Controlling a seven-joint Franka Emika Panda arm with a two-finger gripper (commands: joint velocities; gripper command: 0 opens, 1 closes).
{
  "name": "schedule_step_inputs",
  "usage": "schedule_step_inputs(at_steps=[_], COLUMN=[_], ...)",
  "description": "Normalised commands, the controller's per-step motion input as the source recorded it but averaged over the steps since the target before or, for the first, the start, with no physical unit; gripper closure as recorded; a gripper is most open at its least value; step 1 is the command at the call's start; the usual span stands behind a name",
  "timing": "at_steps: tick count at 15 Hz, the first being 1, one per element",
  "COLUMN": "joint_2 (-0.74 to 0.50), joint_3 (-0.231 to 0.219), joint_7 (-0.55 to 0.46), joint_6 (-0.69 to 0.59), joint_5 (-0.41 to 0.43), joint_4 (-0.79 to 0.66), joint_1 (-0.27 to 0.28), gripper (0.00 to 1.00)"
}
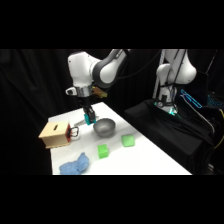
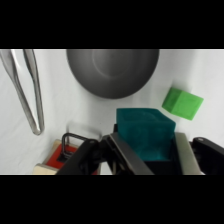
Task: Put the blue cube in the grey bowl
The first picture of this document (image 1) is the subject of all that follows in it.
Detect yellow cable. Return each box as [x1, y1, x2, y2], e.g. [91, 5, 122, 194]
[213, 108, 224, 151]

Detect flat green block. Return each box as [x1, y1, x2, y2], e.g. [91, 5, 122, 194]
[120, 134, 136, 148]

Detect wooden slotted box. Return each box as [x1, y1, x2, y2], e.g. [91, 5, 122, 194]
[38, 121, 72, 149]

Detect blue crumpled cloth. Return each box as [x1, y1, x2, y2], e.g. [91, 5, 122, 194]
[59, 152, 91, 175]

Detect black curtain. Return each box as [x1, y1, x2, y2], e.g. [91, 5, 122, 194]
[0, 49, 224, 176]

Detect silver metal utensil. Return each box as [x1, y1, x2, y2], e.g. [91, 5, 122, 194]
[73, 116, 87, 128]

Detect black red binder clip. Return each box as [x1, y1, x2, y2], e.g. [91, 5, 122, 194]
[66, 125, 81, 139]

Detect blue lit device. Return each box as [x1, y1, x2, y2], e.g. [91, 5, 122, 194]
[179, 88, 204, 110]

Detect yellow wrist mount piece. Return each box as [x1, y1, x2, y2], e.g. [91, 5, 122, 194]
[92, 86, 109, 99]

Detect grey metal bowl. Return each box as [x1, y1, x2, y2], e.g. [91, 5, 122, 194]
[92, 117, 117, 138]

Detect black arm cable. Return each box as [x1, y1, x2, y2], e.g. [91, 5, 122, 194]
[114, 49, 164, 81]

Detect black draped robot stand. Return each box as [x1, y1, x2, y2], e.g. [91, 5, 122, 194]
[123, 98, 216, 175]

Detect cyan lit keyboard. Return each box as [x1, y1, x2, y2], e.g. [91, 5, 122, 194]
[206, 94, 224, 108]

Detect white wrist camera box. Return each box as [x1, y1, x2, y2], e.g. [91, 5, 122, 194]
[65, 86, 78, 96]

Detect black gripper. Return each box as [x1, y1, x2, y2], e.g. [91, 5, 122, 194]
[77, 94, 98, 127]

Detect green cube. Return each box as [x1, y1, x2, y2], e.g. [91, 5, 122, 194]
[97, 144, 110, 159]

